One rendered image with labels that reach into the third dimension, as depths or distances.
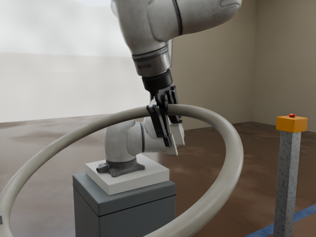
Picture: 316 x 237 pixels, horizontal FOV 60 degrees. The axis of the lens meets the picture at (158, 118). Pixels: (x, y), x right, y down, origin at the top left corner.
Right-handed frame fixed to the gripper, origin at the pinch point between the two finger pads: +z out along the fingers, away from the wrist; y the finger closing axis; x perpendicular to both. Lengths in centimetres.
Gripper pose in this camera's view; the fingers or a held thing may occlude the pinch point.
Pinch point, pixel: (173, 140)
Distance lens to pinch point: 77.3
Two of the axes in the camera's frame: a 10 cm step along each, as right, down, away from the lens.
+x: 8.6, -0.2, -5.0
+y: -4.3, 4.8, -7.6
